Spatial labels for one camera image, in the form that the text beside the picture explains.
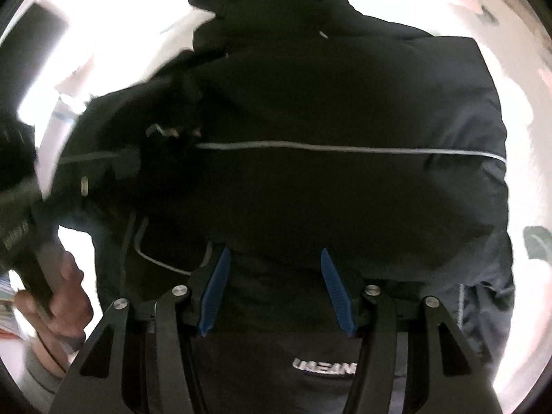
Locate colourful stack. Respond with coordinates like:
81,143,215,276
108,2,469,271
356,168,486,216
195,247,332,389
0,273,27,339

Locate black jacket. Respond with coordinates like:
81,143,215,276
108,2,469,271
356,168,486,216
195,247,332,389
54,0,516,414

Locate dark panel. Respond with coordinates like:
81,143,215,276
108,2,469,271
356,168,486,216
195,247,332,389
15,1,70,110

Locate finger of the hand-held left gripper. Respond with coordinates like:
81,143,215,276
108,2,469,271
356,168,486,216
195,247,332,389
41,146,144,207

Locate grey-green object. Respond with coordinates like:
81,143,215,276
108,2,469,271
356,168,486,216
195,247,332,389
523,225,552,265

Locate person's left forearm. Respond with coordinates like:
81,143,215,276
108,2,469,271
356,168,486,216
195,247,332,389
17,332,83,403

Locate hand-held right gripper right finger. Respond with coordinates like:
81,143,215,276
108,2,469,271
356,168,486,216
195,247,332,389
319,248,503,414

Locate person's left hand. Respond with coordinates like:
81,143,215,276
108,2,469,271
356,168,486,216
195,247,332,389
14,251,94,351

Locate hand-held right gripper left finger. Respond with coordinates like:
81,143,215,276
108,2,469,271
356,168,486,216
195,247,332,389
52,244,234,414

